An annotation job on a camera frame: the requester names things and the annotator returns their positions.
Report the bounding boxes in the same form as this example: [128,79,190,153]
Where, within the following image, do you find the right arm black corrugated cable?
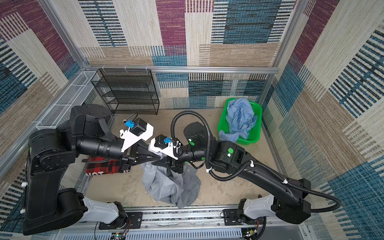
[170,110,343,214]

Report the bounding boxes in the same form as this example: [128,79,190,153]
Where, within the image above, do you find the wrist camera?
[120,118,154,152]
[149,135,180,160]

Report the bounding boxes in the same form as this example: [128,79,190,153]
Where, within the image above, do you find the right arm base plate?
[221,209,258,226]

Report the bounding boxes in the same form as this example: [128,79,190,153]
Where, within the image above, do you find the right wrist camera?
[149,135,180,160]

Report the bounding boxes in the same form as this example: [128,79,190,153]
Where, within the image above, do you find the light blue shirt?
[219,98,258,143]

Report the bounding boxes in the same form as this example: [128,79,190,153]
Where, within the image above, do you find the red black plaid folded shirt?
[82,157,131,176]

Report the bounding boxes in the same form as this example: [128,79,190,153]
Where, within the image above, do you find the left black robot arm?
[23,104,158,236]

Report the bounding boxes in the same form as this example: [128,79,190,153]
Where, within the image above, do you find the white slotted cable duct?
[51,228,243,240]

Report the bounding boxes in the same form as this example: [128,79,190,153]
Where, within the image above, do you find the grey long sleeve shirt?
[141,162,201,208]

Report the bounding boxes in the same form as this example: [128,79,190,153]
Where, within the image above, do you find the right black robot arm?
[151,122,312,225]

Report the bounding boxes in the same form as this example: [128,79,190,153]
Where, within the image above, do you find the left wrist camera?
[120,118,154,152]

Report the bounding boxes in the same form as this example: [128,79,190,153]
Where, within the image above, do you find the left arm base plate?
[98,212,143,230]

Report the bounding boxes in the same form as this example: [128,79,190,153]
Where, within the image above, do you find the aluminium front rail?
[53,205,305,234]

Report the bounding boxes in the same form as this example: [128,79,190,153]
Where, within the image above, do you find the green plastic basket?
[218,98,263,145]

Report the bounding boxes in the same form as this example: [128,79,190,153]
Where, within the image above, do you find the white wire mesh basket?
[36,71,96,130]

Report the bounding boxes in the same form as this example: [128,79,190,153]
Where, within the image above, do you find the black wire shelf rack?
[91,69,160,115]

